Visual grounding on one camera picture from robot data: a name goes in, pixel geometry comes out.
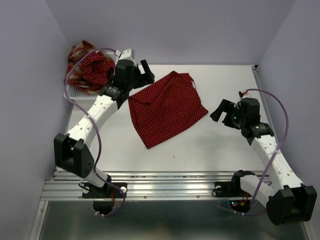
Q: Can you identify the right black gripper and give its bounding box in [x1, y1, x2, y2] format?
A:
[208, 99, 246, 129]

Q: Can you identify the red polka dot skirt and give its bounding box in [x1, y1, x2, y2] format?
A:
[128, 71, 208, 149]
[80, 51, 115, 91]

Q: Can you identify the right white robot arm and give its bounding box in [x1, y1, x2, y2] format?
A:
[210, 97, 317, 226]

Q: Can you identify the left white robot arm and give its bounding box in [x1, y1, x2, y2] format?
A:
[53, 59, 155, 197]

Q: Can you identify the red beige plaid skirt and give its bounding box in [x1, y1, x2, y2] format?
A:
[65, 40, 102, 95]

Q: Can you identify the white plastic basket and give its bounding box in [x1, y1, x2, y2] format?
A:
[63, 85, 97, 102]

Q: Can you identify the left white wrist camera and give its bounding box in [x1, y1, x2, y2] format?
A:
[118, 48, 135, 62]

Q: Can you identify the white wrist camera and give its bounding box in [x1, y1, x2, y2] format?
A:
[118, 48, 135, 62]
[238, 90, 251, 99]

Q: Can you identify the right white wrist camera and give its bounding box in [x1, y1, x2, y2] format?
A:
[238, 90, 251, 99]

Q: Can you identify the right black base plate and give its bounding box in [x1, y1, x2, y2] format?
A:
[211, 181, 248, 198]

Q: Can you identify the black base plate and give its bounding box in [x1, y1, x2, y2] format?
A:
[211, 181, 248, 198]
[78, 182, 124, 199]

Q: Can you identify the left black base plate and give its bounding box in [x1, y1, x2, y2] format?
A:
[78, 182, 124, 199]

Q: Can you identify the aluminium rail frame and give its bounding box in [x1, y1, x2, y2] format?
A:
[29, 64, 316, 240]

